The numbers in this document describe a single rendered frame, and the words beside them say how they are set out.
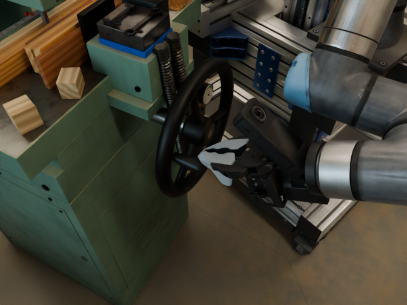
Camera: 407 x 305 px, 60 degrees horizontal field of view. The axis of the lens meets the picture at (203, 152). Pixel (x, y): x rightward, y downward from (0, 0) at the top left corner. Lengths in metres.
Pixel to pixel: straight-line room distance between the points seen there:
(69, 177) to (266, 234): 0.97
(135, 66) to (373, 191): 0.42
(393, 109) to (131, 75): 0.43
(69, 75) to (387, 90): 0.50
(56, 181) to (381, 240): 1.29
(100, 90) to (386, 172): 0.50
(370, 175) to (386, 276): 1.15
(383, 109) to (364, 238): 1.15
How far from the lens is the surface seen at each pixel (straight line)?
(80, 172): 0.74
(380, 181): 0.44
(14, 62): 0.76
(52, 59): 0.70
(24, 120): 0.63
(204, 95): 0.99
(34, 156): 0.64
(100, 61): 0.70
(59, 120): 0.65
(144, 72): 0.64
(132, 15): 0.68
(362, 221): 1.65
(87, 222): 0.85
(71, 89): 0.67
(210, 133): 0.70
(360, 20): 0.51
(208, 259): 1.44
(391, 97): 0.51
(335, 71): 0.50
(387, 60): 0.97
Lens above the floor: 1.32
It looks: 50 degrees down
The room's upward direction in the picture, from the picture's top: straight up
